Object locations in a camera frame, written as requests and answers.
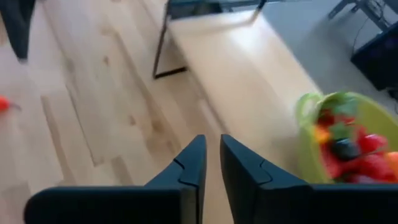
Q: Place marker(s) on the yellow orange pear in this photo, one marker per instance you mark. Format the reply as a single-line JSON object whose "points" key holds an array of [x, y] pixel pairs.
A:
{"points": [[393, 161]]}

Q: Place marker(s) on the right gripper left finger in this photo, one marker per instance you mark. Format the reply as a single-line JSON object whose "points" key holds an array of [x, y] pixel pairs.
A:
{"points": [[140, 205]]}

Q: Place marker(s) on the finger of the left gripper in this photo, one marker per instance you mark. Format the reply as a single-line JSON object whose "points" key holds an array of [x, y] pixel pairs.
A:
{"points": [[18, 25]]}

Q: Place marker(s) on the green plastic colander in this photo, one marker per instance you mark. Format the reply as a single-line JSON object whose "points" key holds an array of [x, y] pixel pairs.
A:
{"points": [[308, 161]]}

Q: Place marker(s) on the black floor box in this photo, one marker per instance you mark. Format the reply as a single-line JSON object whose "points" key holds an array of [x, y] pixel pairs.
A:
{"points": [[379, 59]]}

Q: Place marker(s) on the wooden shelf black metal legs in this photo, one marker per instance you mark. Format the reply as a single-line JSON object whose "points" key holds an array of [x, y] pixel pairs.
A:
{"points": [[248, 77]]}

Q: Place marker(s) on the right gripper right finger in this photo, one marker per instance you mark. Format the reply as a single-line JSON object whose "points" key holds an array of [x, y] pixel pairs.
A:
{"points": [[295, 202]]}

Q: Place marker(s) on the black metal floor stand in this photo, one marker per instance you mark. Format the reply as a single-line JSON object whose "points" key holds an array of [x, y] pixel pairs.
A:
{"points": [[343, 4]]}

